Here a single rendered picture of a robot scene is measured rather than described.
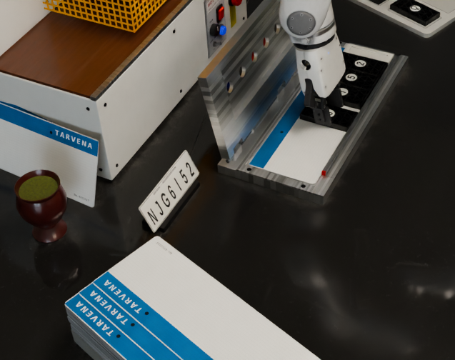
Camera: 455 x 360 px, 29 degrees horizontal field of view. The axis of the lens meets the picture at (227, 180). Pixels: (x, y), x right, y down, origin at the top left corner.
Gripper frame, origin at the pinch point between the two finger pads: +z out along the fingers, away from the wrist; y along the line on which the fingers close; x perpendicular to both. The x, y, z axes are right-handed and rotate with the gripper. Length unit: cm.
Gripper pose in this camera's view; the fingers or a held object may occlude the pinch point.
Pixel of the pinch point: (328, 107)
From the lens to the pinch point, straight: 168.7
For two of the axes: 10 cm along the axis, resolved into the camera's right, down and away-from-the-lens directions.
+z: 2.4, 7.6, 6.0
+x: -8.6, -1.3, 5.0
